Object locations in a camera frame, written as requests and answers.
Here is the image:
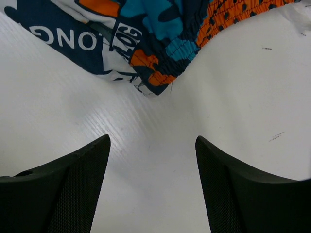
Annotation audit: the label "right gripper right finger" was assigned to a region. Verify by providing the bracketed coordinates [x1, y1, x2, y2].
[195, 136, 311, 233]

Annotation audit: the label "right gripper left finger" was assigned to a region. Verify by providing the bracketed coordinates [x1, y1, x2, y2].
[0, 135, 111, 233]

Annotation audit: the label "colourful patterned shorts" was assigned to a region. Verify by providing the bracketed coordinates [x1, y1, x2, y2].
[0, 0, 311, 95]

